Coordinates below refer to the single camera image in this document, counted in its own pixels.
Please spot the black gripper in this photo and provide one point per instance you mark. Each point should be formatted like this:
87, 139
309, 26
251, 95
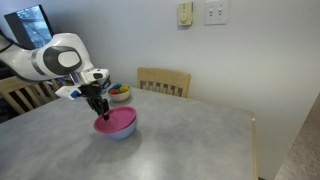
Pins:
95, 90

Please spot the pink round plastic lid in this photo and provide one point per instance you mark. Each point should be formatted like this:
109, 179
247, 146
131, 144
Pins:
116, 121

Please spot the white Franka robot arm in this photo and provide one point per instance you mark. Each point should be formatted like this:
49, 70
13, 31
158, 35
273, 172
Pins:
26, 60

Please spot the cream ceramic bowl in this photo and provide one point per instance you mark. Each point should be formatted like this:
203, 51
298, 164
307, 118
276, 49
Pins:
120, 97

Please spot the light blue plastic bowl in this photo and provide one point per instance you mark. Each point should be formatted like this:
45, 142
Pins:
128, 132

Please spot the red toy ball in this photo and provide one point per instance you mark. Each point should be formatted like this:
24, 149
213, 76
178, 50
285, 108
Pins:
114, 91

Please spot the blue toy ball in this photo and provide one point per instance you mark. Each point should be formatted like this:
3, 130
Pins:
117, 86

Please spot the yellow toy ball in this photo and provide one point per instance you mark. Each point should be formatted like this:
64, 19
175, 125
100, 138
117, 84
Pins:
124, 89

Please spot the light wooden slatted chair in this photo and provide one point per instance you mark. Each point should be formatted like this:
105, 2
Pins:
163, 76
20, 88

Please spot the black flat screen monitor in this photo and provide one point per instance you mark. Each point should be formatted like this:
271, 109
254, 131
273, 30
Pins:
31, 28

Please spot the speckled grey countertop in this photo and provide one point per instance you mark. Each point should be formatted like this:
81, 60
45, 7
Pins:
305, 150

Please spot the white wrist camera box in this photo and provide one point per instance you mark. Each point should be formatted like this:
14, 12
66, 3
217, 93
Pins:
65, 91

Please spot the beige wall thermostat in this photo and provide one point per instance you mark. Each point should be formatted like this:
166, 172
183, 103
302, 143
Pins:
185, 14

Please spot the white light switch plate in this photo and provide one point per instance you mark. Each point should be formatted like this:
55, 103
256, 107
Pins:
216, 12

